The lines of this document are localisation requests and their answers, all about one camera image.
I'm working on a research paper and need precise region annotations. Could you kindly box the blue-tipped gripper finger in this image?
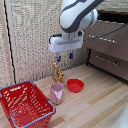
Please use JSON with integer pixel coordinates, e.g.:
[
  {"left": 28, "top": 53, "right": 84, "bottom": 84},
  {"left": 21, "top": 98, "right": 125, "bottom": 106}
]
[
  {"left": 68, "top": 50, "right": 74, "bottom": 60},
  {"left": 55, "top": 53, "right": 62, "bottom": 64}
]

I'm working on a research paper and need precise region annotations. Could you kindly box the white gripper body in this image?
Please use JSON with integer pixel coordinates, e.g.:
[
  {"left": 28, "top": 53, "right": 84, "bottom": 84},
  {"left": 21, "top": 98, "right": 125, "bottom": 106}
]
[{"left": 48, "top": 30, "right": 85, "bottom": 54}]

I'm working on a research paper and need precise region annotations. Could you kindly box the pink mug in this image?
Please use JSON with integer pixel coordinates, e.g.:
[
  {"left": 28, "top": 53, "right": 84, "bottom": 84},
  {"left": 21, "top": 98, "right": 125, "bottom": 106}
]
[{"left": 49, "top": 82, "right": 64, "bottom": 105}]

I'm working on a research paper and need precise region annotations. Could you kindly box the red plastic shopping basket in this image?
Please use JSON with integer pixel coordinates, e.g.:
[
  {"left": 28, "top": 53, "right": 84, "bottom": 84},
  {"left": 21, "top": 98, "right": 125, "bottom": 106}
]
[{"left": 0, "top": 80, "right": 57, "bottom": 128}]

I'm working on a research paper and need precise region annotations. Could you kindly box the red bowl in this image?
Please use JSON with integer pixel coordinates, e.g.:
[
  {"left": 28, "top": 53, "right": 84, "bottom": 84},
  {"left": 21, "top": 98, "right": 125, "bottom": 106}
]
[{"left": 66, "top": 78, "right": 85, "bottom": 94}]

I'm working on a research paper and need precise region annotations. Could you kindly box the dark wooden drawer cabinet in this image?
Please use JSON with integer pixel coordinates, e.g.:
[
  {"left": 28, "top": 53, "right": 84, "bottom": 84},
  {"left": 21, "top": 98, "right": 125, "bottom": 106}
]
[{"left": 83, "top": 9, "right": 128, "bottom": 82}]

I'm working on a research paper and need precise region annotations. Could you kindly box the black cable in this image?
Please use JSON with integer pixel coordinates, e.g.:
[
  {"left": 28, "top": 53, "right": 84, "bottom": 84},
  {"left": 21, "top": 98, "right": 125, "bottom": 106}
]
[{"left": 83, "top": 23, "right": 128, "bottom": 42}]

